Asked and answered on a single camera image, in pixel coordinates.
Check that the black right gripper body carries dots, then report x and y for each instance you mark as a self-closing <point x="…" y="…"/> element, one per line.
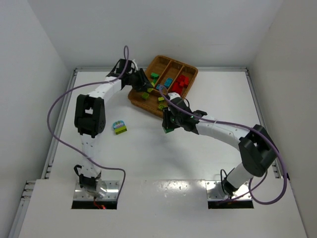
<point x="168" y="120"/>

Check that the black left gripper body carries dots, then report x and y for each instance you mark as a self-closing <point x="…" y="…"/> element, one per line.
<point x="138" y="79"/>

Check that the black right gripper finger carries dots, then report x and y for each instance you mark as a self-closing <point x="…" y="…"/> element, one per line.
<point x="166" y="118"/>
<point x="173" y="126"/>

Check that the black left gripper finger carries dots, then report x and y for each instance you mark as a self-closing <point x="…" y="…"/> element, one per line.
<point x="143" y="87"/>
<point x="144" y="78"/>

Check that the green yellow notched lego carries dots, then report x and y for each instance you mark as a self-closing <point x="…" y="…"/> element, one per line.
<point x="168" y="130"/>

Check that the lime piece of split lego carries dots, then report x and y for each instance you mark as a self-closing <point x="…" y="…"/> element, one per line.
<point x="145" y="96"/>

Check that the green lime lego pair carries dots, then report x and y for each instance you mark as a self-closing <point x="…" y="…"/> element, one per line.
<point x="161" y="107"/>

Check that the long cyan lego brick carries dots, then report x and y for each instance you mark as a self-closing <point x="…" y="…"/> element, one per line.
<point x="168" y="82"/>

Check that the small red lego brick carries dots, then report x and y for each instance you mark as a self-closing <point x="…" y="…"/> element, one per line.
<point x="185" y="81"/>

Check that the cyan lime lego stack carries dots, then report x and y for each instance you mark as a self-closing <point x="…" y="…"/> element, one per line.
<point x="119" y="127"/>

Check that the red top lego stack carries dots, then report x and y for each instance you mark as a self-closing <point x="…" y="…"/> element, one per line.
<point x="180" y="91"/>

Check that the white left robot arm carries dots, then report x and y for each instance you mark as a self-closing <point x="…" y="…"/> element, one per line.
<point x="90" y="117"/>

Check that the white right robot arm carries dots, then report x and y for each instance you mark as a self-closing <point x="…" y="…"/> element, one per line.
<point x="256" y="154"/>

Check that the green lego in tray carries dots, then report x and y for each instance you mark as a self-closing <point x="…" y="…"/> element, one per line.
<point x="154" y="76"/>

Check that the brown wicker divided tray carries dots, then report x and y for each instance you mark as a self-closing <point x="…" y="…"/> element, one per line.
<point x="172" y="75"/>

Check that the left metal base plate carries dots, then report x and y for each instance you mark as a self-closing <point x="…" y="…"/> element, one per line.
<point x="107" y="190"/>

